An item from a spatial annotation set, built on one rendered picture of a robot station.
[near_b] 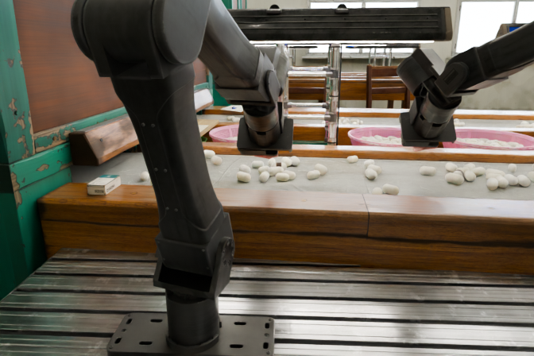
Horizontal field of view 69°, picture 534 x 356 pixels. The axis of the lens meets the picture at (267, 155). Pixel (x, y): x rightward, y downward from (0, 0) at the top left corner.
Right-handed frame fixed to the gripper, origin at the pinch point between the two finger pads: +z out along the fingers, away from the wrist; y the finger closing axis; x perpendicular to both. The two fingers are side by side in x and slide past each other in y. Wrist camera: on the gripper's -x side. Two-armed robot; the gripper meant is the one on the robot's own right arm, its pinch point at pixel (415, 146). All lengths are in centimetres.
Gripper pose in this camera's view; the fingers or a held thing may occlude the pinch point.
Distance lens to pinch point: 91.2
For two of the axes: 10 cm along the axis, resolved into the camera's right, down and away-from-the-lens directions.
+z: 0.9, 4.4, 9.0
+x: -0.6, 9.0, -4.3
